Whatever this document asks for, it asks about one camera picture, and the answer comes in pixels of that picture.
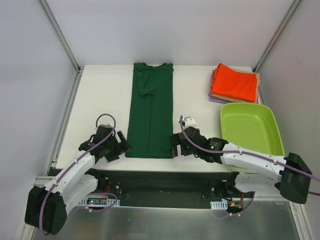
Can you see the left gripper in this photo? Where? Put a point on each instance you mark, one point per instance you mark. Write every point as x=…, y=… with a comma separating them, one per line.
x=116, y=146

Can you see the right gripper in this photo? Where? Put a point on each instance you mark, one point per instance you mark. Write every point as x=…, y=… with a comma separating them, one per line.
x=181, y=144

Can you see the dark green t-shirt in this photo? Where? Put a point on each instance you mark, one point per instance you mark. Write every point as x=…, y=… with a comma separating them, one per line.
x=150, y=123

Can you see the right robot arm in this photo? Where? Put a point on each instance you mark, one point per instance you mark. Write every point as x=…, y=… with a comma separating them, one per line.
x=288, y=174

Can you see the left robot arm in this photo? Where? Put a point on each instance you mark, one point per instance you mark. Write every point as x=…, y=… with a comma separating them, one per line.
x=48, y=206

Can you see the purple folded t-shirt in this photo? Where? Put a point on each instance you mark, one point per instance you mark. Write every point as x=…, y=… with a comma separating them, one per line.
x=215, y=99

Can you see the beige folded t-shirt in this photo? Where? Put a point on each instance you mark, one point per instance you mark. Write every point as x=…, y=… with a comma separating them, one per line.
x=233, y=100

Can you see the orange folded t-shirt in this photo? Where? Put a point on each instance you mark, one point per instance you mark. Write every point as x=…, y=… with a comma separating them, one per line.
x=232, y=84

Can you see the lime green plastic tray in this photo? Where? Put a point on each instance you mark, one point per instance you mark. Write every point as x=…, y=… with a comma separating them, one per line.
x=252, y=126

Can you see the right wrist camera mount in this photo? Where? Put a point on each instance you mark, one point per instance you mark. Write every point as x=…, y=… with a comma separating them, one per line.
x=188, y=122

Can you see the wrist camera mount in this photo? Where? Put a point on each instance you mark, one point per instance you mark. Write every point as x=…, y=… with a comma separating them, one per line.
x=106, y=126
x=188, y=122

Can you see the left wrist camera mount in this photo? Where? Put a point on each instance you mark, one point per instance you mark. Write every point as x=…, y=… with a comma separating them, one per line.
x=106, y=126

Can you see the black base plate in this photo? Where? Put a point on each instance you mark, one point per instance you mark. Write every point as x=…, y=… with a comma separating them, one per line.
x=153, y=189

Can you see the left white cable duct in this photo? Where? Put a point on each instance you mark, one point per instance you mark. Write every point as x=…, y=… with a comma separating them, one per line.
x=98, y=202

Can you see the white cable duct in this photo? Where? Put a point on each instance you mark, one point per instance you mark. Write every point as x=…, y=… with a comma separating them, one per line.
x=98, y=202
x=219, y=205

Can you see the right white cable duct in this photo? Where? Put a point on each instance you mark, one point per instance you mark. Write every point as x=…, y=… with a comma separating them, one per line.
x=219, y=205

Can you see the right aluminium frame post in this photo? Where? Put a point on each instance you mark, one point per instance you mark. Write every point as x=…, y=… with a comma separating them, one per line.
x=294, y=6

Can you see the aluminium frame post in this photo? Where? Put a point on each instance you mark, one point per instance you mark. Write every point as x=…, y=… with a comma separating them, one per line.
x=44, y=5
x=294, y=6

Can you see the left aluminium frame post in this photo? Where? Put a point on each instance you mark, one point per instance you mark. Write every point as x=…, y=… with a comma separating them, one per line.
x=44, y=5

